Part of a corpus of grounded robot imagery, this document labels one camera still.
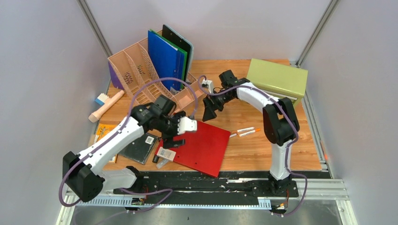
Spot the beige plastic file organizer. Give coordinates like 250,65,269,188
108,38,204,112

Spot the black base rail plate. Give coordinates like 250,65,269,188
128,171,299,206

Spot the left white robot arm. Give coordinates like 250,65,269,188
61,95,197,202

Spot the beige rolled tube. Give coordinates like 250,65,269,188
88,90,125,123

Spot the red binder folder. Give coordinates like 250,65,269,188
155,121,230,177

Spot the white orange marker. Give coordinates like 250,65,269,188
236,127,254,133

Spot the small orange cap marker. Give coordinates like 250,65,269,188
238,128,261,137

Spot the green metal drawer cabinet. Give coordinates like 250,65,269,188
246,59,308,106

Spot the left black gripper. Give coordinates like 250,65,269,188
157,111,186,149

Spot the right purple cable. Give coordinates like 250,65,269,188
198,75,308,218

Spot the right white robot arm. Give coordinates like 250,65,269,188
198,70,300,196

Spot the black notebook with sticker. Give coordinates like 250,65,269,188
119,133,159,165

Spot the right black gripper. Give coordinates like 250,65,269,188
203,90,235,121

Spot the purple highlighter marker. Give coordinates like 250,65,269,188
152,155,159,164

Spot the blue white eraser block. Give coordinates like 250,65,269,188
94,93,110,105

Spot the green translucent plastic folder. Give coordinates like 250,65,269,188
149,29,188,88

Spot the blue binder folder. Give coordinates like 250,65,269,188
147,30,185,91

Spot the orange highlighter marker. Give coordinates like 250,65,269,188
156,159,169,169

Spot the orange yellow booklet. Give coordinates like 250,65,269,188
93,124,116,143

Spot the black clipboard blue back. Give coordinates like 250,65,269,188
162,24,194,77

